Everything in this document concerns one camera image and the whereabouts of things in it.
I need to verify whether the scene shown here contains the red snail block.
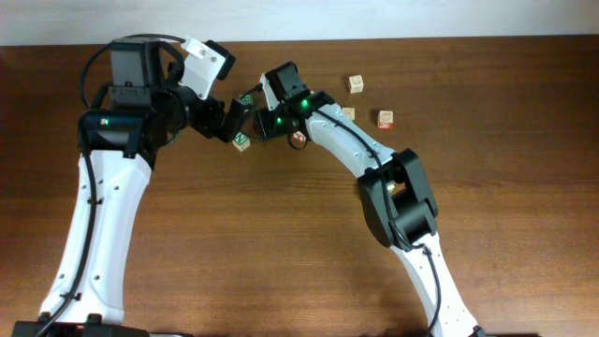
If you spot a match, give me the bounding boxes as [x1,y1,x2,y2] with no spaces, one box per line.
[377,110,394,129]

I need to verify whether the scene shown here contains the green N block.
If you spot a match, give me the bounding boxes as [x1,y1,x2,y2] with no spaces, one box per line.
[232,132,251,152]

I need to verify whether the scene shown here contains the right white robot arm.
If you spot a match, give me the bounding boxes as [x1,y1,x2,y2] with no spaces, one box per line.
[261,84,485,336]

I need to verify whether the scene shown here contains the red shell picture block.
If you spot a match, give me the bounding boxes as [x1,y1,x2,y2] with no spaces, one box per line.
[291,131,307,147]

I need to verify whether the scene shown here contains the green R block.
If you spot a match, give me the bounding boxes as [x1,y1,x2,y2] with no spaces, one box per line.
[240,95,254,103]

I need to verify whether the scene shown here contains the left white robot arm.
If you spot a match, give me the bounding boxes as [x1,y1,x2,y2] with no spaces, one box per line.
[13,34,249,336]

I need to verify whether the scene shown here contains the green butterfly block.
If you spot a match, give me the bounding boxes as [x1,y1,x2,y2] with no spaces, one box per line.
[343,108,356,122]

